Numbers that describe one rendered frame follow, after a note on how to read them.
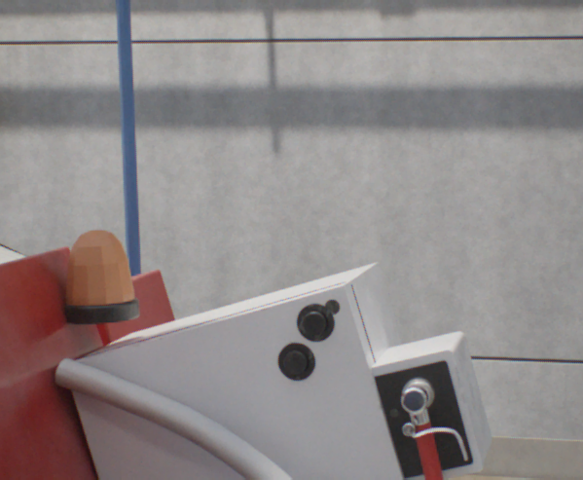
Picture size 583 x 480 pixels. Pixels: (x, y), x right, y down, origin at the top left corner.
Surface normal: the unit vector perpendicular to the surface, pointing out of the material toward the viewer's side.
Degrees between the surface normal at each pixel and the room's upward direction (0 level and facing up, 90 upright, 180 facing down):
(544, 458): 90
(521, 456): 90
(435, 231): 90
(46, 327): 70
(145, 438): 90
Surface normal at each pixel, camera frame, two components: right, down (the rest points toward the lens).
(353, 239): -0.22, 0.09
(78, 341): 0.92, -0.32
